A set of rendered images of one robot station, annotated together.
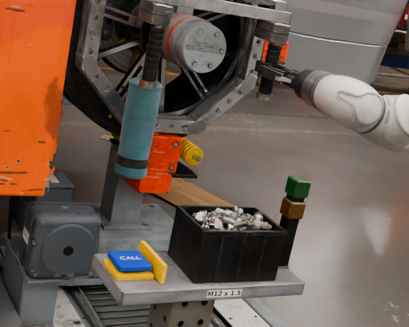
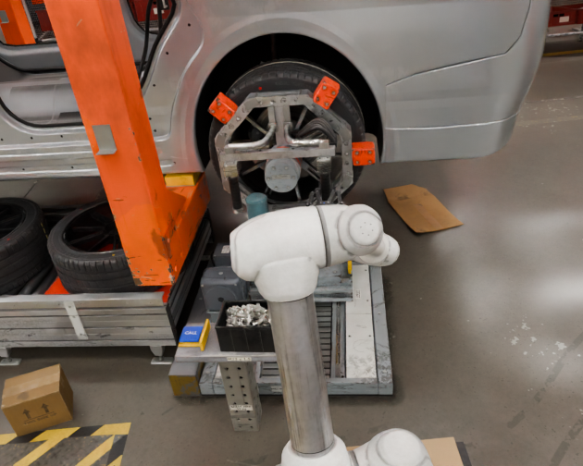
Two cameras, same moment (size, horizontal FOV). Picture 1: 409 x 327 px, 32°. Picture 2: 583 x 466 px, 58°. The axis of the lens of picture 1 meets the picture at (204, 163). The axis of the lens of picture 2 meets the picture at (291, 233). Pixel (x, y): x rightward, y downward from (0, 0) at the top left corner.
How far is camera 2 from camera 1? 1.36 m
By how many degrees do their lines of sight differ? 39
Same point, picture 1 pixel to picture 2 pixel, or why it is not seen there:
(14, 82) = (132, 233)
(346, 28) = (452, 115)
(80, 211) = (227, 276)
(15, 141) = (145, 261)
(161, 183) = not seen: hidden behind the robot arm
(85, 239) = (229, 294)
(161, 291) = (197, 356)
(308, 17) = (412, 114)
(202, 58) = (281, 183)
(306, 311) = (436, 327)
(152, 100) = (257, 211)
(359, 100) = not seen: hidden behind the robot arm
